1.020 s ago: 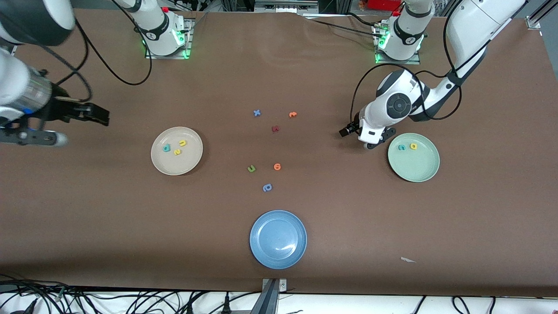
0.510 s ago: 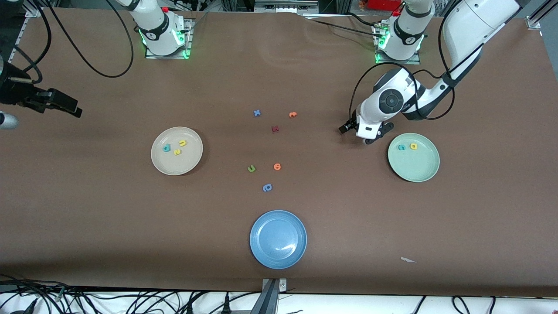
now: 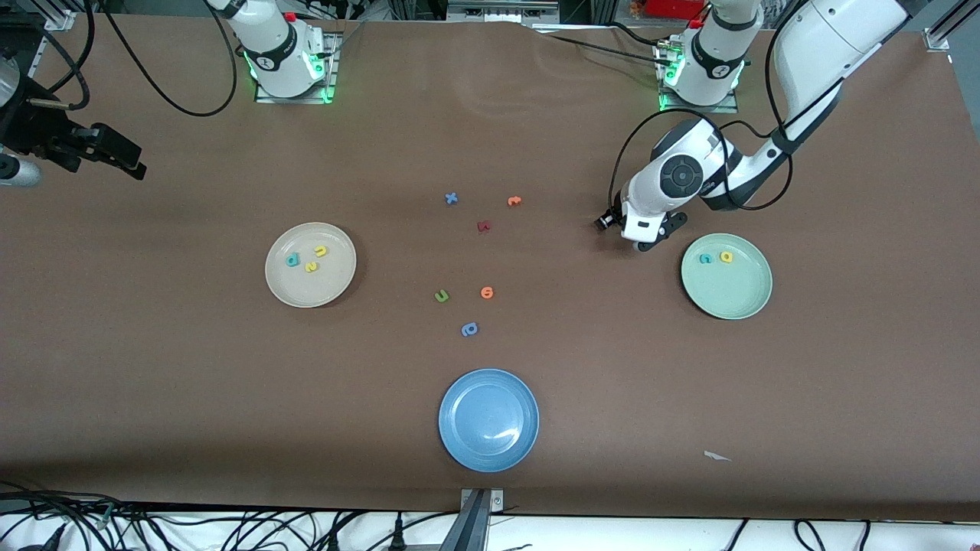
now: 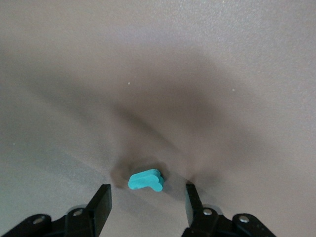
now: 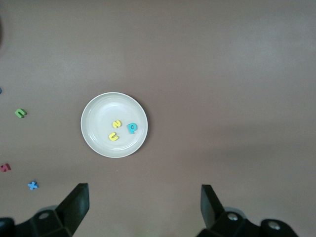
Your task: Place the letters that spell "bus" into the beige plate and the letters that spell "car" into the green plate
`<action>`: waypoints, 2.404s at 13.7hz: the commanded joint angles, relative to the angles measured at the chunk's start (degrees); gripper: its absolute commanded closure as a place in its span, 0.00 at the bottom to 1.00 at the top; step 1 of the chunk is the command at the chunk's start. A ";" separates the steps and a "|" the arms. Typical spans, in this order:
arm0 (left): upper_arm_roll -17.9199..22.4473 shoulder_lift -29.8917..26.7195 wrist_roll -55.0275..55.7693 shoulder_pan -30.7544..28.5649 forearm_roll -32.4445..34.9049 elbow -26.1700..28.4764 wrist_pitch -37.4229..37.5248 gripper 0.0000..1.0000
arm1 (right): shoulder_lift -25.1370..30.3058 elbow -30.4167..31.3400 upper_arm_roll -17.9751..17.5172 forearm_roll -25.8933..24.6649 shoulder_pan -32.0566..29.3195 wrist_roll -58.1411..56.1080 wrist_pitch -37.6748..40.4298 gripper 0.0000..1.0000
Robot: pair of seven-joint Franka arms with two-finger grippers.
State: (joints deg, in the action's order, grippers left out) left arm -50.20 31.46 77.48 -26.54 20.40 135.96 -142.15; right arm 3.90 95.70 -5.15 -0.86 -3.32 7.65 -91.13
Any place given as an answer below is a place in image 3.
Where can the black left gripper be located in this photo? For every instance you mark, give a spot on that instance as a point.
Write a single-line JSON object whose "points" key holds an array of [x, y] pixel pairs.
{"points": [[615, 216]]}

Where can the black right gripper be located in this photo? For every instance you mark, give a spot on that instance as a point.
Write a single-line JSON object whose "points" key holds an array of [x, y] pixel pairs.
{"points": [[40, 130]]}

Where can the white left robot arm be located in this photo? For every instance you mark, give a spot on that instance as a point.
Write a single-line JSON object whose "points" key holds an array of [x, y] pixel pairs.
{"points": [[681, 176]]}

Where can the pale green plate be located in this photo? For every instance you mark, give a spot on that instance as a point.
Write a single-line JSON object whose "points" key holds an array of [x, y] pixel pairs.
{"points": [[726, 287]]}

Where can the blue foam letter a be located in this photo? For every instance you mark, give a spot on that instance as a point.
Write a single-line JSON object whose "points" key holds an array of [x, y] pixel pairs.
{"points": [[469, 329]]}

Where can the beige brown plate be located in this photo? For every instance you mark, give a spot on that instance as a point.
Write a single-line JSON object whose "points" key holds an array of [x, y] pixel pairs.
{"points": [[310, 265]]}

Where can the red box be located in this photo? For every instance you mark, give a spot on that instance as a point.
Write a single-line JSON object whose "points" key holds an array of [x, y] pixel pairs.
{"points": [[674, 8]]}

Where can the brown table cover sheet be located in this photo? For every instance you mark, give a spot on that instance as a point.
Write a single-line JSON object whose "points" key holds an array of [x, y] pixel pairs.
{"points": [[153, 383]]}

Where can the blue plate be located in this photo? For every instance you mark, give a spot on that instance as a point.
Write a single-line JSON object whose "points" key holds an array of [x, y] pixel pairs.
{"points": [[488, 420]]}

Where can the white paper scrap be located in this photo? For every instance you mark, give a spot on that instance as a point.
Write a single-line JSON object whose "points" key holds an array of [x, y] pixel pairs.
{"points": [[714, 456]]}

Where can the aluminium frame profile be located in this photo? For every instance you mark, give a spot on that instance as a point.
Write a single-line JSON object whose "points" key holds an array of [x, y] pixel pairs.
{"points": [[65, 19], [938, 37]]}

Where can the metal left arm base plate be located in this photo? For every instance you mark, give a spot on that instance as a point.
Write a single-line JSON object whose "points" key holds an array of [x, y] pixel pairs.
{"points": [[731, 107]]}

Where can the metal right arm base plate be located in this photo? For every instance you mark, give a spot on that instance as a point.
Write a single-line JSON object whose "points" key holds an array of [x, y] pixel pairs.
{"points": [[331, 76]]}

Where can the grey metal frame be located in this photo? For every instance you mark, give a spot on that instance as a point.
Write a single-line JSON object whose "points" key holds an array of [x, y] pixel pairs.
{"points": [[498, 11]]}

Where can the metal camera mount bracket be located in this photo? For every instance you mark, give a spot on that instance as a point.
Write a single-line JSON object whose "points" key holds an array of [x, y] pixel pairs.
{"points": [[498, 501]]}

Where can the dark camera mount pole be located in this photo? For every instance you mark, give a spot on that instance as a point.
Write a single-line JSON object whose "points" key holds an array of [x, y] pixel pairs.
{"points": [[468, 532]]}

